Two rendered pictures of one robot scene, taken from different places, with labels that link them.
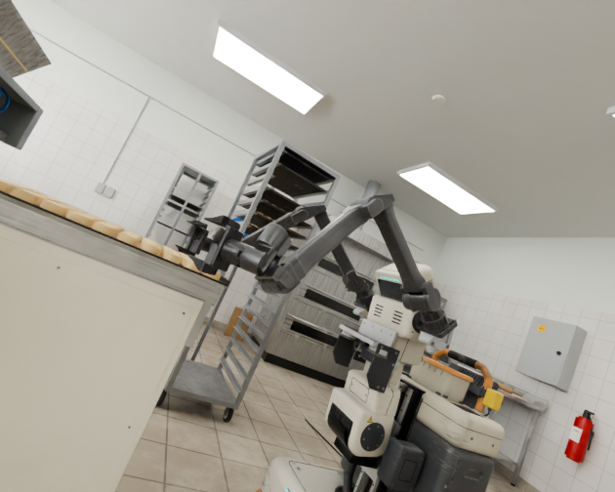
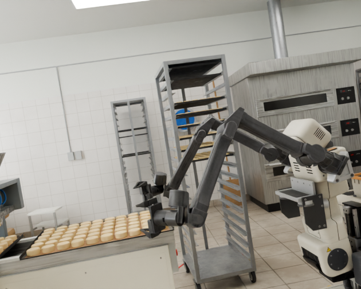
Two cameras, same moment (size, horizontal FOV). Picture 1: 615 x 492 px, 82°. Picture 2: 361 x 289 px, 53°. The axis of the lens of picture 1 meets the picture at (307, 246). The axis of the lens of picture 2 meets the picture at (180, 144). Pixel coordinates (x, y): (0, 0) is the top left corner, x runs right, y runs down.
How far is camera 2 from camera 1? 0.61 m
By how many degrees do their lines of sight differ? 17
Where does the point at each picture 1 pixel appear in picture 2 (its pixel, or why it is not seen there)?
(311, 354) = not seen: hidden behind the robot
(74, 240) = (83, 254)
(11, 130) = (13, 201)
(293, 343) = (283, 185)
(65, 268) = (89, 271)
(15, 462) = not seen: outside the picture
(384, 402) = (332, 233)
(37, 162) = (23, 166)
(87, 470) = not seen: outside the picture
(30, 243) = (66, 269)
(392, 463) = (360, 270)
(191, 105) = (87, 50)
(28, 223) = (58, 260)
